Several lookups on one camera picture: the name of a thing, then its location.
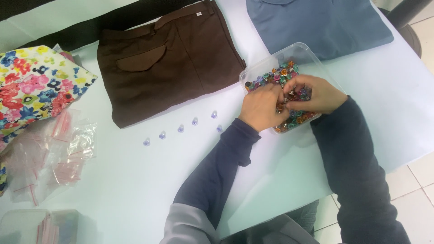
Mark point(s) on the person's right hand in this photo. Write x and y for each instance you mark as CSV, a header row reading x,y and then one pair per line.
x,y
320,95

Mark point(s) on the person's left hand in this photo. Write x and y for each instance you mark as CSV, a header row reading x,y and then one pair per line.
x,y
259,108

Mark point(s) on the person's right fingers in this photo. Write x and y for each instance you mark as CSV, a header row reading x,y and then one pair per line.
x,y
294,88

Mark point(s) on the person's left fingers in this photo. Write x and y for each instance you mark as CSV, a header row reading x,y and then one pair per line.
x,y
278,98

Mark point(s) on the heap of colourful push pins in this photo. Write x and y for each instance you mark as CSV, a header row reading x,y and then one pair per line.
x,y
283,75

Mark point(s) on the clear plastic container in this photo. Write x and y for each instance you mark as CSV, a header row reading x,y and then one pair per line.
x,y
298,54

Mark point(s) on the folded blue shirt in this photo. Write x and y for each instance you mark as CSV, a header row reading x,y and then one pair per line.
x,y
318,23

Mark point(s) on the row of purple pins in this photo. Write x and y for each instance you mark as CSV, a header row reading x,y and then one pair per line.
x,y
180,128

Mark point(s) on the folded brown trousers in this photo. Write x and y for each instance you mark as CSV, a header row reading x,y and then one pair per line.
x,y
162,64

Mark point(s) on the person's grey clothing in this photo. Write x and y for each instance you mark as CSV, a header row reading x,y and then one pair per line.
x,y
288,227

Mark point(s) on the black stool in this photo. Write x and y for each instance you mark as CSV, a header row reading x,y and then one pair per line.
x,y
412,30

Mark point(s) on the black fabric strip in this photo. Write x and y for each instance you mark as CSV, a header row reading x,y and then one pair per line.
x,y
101,23

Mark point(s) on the pile of clear zip bags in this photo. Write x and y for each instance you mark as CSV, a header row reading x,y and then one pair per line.
x,y
51,156

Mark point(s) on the floral print cloth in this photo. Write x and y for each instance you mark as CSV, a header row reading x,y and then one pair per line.
x,y
34,88

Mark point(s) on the clear plastic lidded box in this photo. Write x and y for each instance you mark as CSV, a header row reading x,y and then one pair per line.
x,y
37,227

